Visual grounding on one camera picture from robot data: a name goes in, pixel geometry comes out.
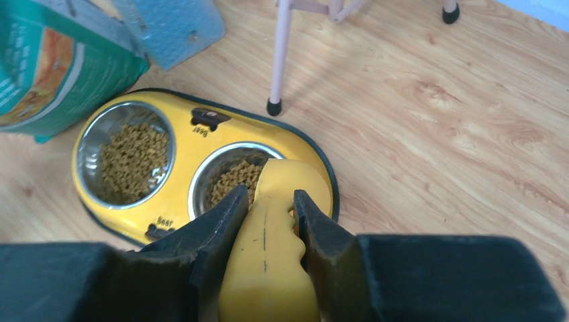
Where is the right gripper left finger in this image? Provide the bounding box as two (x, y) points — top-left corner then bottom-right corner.
(1, 185), (248, 321)

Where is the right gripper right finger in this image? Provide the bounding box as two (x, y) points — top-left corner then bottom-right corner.
(293, 190), (567, 321)

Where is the yellow plastic scoop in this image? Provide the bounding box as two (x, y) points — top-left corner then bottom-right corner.
(218, 159), (332, 322)

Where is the green pet food bag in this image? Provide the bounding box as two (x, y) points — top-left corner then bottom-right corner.
(1, 0), (149, 142)

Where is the yellow double pet bowl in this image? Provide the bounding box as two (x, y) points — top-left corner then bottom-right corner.
(72, 89), (340, 246)

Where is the brown kibble in bowls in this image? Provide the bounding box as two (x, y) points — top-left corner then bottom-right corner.
(97, 123), (263, 205)

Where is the blue wrapped package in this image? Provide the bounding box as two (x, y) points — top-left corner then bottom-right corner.
(112, 0), (225, 70)

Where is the pink music stand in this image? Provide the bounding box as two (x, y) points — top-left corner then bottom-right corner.
(266, 0), (461, 117)

